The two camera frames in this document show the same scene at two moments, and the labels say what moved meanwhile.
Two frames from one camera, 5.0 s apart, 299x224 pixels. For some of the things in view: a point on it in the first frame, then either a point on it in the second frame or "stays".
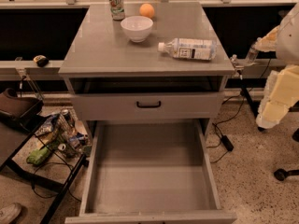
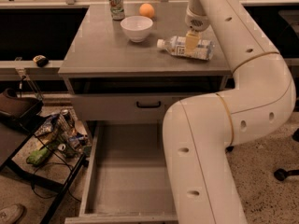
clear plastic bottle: (190, 49) stays
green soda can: (117, 4) stays
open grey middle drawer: (150, 172) stays
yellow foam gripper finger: (281, 91) → (197, 23)
